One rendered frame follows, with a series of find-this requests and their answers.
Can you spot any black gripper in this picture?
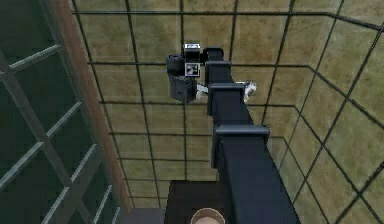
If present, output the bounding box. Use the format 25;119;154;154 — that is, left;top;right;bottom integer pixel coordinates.
165;53;258;104

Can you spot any dark brown stand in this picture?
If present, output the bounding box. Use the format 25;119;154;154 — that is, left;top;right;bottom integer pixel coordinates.
164;179;229;224

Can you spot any tan round cup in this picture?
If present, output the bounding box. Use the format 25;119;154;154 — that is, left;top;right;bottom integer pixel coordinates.
190;207;226;224

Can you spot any dark window with grey bars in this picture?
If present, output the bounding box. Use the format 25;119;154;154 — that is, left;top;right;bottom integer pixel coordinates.
0;0;135;224

